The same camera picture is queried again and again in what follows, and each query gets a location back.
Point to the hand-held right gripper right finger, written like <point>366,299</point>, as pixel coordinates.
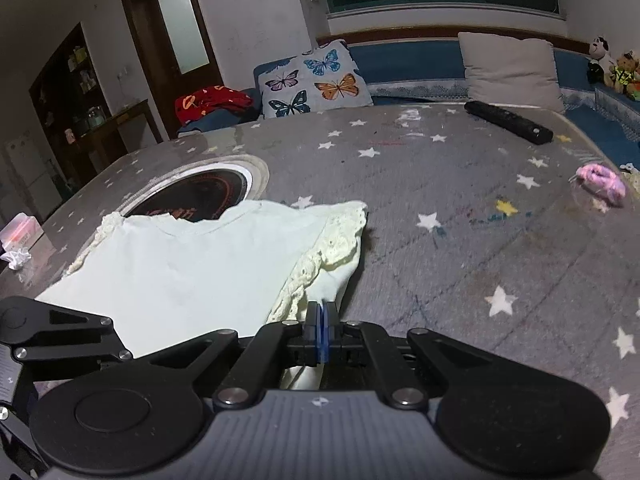
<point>327,332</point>

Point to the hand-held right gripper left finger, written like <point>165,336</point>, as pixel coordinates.
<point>314,332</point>

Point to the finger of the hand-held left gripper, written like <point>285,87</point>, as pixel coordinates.
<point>75,340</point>

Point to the pale green shirt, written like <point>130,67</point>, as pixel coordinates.
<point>200,270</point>

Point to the white crumpled tissue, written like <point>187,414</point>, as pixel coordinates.
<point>15,258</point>

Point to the pink plastic container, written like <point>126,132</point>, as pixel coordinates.
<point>20,230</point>

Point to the grey star tablecloth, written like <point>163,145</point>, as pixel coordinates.
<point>475,260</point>

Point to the white cabinet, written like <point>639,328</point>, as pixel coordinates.
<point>30,175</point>

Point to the built-in induction cooker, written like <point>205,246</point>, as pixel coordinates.
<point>200,190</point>

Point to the dark wooden shelf cabinet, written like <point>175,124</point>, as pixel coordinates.
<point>60,125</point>

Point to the red printed cloth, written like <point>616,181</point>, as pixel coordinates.
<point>212,102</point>

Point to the butterfly print pillow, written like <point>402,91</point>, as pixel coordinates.
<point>315,80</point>

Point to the black remote control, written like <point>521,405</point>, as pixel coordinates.
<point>505,120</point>

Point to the pink scrunchie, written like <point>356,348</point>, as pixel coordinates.
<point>600,182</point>

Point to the brown door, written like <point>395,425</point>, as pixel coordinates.
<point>145,35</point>

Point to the beige pillow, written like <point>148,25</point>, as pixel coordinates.
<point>510,70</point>

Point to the panda plush toy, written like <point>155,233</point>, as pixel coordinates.
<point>597,57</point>

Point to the bear plush toy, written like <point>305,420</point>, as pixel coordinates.
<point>622,72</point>

